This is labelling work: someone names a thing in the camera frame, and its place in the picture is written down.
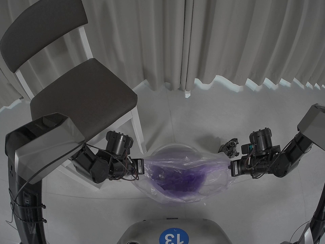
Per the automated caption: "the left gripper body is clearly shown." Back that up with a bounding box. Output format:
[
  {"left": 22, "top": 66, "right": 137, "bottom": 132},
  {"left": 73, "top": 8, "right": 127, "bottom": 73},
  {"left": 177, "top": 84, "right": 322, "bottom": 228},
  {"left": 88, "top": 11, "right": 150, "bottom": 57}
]
[{"left": 109, "top": 158, "right": 146, "bottom": 181}]

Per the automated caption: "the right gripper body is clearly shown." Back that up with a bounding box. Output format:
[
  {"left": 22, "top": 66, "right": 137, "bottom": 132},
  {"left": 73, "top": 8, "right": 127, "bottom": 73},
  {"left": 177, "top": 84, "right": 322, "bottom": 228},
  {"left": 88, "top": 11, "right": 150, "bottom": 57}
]
[{"left": 230, "top": 159, "right": 270, "bottom": 179}]

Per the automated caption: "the black plastic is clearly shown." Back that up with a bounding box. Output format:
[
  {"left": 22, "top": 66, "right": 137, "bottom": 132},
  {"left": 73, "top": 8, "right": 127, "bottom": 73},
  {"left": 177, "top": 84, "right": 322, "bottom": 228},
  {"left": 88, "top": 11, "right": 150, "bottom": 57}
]
[{"left": 218, "top": 137, "right": 240, "bottom": 159}]

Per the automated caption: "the purple plastic bag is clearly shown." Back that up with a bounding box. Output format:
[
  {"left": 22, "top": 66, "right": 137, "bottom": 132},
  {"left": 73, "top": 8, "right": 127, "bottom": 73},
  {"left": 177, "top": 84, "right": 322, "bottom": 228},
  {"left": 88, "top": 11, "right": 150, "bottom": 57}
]
[{"left": 132, "top": 143, "right": 236, "bottom": 204}]

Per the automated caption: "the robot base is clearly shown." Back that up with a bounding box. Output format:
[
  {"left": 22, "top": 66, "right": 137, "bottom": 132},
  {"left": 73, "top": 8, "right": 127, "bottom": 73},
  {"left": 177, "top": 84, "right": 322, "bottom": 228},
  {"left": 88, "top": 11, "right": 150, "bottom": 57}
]
[{"left": 117, "top": 218, "right": 233, "bottom": 244}]

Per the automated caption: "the white trash bin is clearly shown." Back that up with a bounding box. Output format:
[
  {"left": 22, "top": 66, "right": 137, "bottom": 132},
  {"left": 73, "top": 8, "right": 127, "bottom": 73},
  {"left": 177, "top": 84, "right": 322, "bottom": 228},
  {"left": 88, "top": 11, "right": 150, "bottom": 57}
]
[{"left": 146, "top": 143, "right": 207, "bottom": 201}]

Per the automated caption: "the grey chair with white legs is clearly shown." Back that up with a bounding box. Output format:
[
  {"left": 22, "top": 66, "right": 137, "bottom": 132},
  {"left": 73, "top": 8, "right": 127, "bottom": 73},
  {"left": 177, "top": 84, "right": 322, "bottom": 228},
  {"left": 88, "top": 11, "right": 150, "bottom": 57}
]
[{"left": 0, "top": 0, "right": 148, "bottom": 190}]

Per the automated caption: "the white curtain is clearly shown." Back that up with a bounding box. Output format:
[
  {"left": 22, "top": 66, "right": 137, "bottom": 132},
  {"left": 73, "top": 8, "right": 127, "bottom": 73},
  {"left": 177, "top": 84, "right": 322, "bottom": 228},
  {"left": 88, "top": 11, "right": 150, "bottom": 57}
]
[
  {"left": 0, "top": 0, "right": 192, "bottom": 110},
  {"left": 185, "top": 0, "right": 325, "bottom": 92}
]

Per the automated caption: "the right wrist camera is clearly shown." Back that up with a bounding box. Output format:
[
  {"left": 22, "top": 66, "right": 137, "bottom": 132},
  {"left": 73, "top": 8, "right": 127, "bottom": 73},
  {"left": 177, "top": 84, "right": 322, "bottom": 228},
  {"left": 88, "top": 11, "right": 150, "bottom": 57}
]
[{"left": 241, "top": 143, "right": 255, "bottom": 155}]

